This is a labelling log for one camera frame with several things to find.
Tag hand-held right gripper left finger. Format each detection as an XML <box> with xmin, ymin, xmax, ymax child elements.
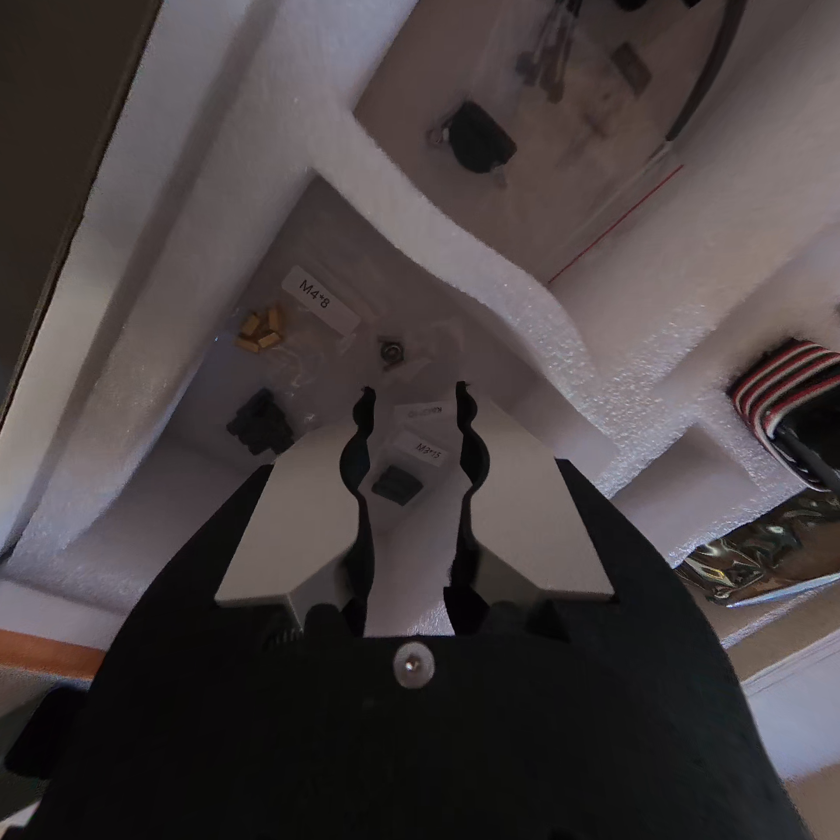
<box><xmin>214</xmin><ymin>386</ymin><xmax>378</xmax><ymax>636</ymax></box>

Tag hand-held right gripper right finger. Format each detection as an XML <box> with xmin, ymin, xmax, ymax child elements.
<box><xmin>445</xmin><ymin>381</ymin><xmax>618</xmax><ymax>636</ymax></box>

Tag white foam packing tray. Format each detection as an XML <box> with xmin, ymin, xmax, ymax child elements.
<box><xmin>0</xmin><ymin>0</ymin><xmax>840</xmax><ymax>651</ymax></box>

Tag black plastic connector part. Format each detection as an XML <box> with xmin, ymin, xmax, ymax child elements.
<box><xmin>226</xmin><ymin>388</ymin><xmax>295</xmax><ymax>457</ymax></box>

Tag clear bag brass standoffs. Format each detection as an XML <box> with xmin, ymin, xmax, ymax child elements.
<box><xmin>217</xmin><ymin>262</ymin><xmax>368</xmax><ymax>395</ymax></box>

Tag clear bag with nut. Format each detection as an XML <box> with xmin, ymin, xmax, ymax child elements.
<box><xmin>367</xmin><ymin>315</ymin><xmax>467</xmax><ymax>388</ymax></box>

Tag silver antistatic bag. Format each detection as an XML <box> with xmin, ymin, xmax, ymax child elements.
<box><xmin>676</xmin><ymin>495</ymin><xmax>840</xmax><ymax>611</ymax></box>

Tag large clear parts bag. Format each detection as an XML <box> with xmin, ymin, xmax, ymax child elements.
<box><xmin>354</xmin><ymin>0</ymin><xmax>749</xmax><ymax>283</ymax></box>

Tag black motor part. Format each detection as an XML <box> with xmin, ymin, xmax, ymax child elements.
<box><xmin>430</xmin><ymin>98</ymin><xmax>519</xmax><ymax>189</ymax></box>

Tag small brown square part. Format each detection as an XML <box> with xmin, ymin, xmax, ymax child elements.
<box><xmin>613</xmin><ymin>42</ymin><xmax>655</xmax><ymax>91</ymax></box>

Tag striped ribbon cable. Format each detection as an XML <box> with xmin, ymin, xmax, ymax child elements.
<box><xmin>727</xmin><ymin>338</ymin><xmax>840</xmax><ymax>493</ymax></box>

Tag grey wire bundle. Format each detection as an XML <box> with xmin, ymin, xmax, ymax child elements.
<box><xmin>515</xmin><ymin>0</ymin><xmax>581</xmax><ymax>106</ymax></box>

